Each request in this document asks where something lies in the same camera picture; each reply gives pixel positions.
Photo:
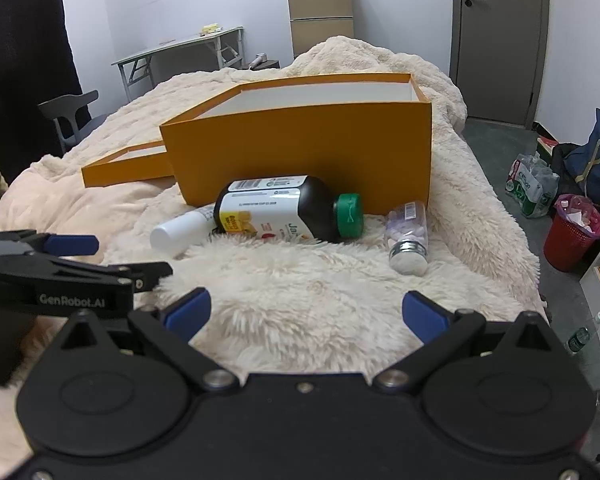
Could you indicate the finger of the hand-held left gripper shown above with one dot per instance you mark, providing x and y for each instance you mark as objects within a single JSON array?
[
  {"x": 72, "y": 245},
  {"x": 150, "y": 272}
]

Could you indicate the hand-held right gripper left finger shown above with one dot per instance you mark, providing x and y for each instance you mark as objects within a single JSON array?
[{"x": 190, "y": 315}]

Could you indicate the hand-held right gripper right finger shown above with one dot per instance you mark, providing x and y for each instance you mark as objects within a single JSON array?
[{"x": 425, "y": 317}]

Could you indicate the white plastic bottle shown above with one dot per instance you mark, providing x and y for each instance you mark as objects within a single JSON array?
[{"x": 180, "y": 230}]

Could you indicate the clear pill bottle silver cap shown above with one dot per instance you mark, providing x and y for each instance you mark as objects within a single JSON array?
[{"x": 405, "y": 230}]

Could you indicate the orange box lid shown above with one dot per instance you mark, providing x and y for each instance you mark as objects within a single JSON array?
[{"x": 125, "y": 170}]

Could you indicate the brown bottle green cap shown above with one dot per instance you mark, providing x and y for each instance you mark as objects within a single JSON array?
[{"x": 315, "y": 205}]

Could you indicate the orange cardboard box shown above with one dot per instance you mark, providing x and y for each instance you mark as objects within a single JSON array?
[{"x": 300, "y": 150}]

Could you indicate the pale pink quilt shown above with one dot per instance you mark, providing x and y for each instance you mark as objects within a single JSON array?
[{"x": 55, "y": 195}]

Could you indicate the grey chair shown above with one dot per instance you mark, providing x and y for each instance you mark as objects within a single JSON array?
[{"x": 67, "y": 105}]

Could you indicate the clear bottle green label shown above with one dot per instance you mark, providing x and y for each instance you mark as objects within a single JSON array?
[{"x": 577, "y": 341}]

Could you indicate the red waste basket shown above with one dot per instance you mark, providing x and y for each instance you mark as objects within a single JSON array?
[{"x": 567, "y": 245}]

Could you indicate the wrapped pack of water bottles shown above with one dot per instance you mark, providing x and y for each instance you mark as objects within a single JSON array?
[{"x": 530, "y": 187}]

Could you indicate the dark curtain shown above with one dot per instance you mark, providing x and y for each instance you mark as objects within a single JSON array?
[{"x": 20, "y": 60}]

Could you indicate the black bag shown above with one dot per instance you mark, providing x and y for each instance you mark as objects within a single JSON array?
[{"x": 562, "y": 165}]

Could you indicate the red book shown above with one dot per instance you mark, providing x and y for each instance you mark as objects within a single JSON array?
[{"x": 546, "y": 146}]

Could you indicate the grey folding table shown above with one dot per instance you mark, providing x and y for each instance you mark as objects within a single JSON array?
[{"x": 180, "y": 42}]

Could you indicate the blue bag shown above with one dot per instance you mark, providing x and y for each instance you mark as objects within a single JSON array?
[{"x": 597, "y": 160}]

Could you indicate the white hair dryer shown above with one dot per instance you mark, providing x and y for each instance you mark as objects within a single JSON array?
[{"x": 258, "y": 60}]

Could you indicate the round dark stool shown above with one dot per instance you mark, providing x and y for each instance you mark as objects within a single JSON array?
[{"x": 271, "y": 65}]

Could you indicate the small yellow box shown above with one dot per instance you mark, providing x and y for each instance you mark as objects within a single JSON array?
[{"x": 211, "y": 28}]

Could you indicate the grey door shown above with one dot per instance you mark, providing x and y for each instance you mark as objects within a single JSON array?
[{"x": 500, "y": 35}]

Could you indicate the beige refrigerator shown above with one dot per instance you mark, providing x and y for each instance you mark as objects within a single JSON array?
[{"x": 320, "y": 0}]

